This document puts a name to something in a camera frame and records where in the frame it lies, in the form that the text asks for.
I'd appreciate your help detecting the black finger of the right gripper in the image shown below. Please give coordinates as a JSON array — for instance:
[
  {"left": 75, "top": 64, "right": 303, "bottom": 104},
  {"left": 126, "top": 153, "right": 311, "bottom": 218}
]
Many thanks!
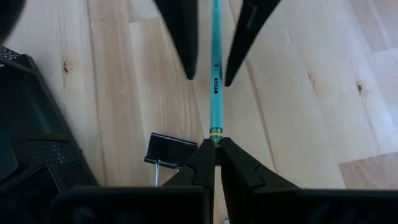
[
  {"left": 224, "top": 0, "right": 282, "bottom": 87},
  {"left": 154, "top": 0, "right": 200, "bottom": 81}
]

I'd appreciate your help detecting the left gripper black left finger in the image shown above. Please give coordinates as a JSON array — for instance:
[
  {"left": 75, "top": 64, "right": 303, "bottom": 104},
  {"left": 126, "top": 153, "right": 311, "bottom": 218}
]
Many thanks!
[{"left": 49, "top": 138, "right": 216, "bottom": 224}]

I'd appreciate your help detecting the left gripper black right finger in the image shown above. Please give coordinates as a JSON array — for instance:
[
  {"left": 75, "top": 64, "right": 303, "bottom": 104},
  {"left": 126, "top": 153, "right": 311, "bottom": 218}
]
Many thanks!
[{"left": 220, "top": 137, "right": 398, "bottom": 224}]

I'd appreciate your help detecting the black binder clip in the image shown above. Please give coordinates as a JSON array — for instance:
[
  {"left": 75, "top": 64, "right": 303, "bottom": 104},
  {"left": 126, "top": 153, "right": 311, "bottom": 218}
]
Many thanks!
[{"left": 143, "top": 132, "right": 199, "bottom": 187}]

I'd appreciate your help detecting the teal pencil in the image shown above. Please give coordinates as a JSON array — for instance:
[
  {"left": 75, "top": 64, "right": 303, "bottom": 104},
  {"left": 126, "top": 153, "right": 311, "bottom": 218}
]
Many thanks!
[{"left": 208, "top": 0, "right": 224, "bottom": 149}]

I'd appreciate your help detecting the black mesh desk organizer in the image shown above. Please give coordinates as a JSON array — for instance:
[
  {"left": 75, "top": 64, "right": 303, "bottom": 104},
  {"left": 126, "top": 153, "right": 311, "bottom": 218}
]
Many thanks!
[{"left": 0, "top": 45, "right": 100, "bottom": 224}]

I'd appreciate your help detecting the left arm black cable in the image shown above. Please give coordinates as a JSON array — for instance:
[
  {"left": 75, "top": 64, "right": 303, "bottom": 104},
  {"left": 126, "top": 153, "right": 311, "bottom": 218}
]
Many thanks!
[{"left": 0, "top": 0, "right": 27, "bottom": 43}]

